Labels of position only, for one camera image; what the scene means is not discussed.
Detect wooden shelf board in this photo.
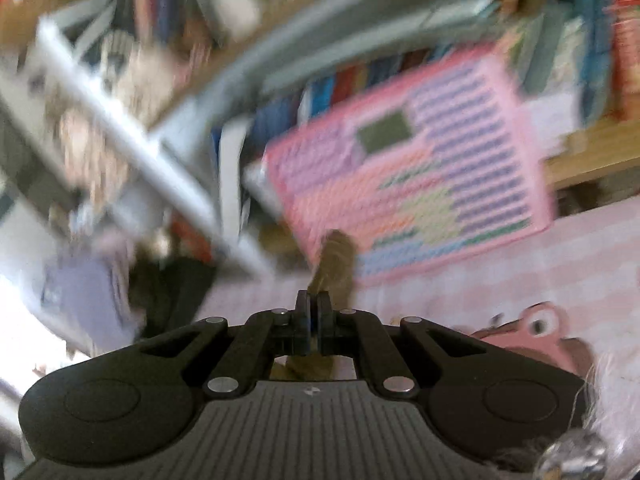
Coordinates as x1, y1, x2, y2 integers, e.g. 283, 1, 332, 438
542, 119, 640, 192

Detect white shelf unit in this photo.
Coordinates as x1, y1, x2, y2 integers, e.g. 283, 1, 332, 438
35, 15, 277, 281

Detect pink toy learning tablet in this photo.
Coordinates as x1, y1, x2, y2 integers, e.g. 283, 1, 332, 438
262, 42, 558, 287

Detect row of books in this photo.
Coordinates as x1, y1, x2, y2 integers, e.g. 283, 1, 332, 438
495, 0, 640, 122

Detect white fluffy sleeve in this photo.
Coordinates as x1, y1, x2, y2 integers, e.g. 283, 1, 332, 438
575, 350, 640, 480

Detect black stand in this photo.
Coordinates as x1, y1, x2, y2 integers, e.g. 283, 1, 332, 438
127, 254, 217, 337

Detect purple cloth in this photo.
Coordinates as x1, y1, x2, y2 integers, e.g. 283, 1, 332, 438
40, 250, 137, 352

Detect floral fabric pouch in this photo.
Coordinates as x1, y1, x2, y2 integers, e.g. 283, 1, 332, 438
57, 110, 132, 208

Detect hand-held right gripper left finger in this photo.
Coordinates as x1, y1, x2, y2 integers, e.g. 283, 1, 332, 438
140, 290, 315, 402

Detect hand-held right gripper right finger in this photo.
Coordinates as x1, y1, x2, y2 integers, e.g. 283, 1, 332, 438
316, 290, 482, 397

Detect pink checked cartoon bedsheet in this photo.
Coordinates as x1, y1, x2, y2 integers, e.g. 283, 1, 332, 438
200, 195, 640, 378

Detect clear round bead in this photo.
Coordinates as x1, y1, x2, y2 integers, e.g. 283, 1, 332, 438
537, 430, 609, 480

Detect brown corduroy pants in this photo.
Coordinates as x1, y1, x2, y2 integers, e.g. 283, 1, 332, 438
270, 229, 359, 386

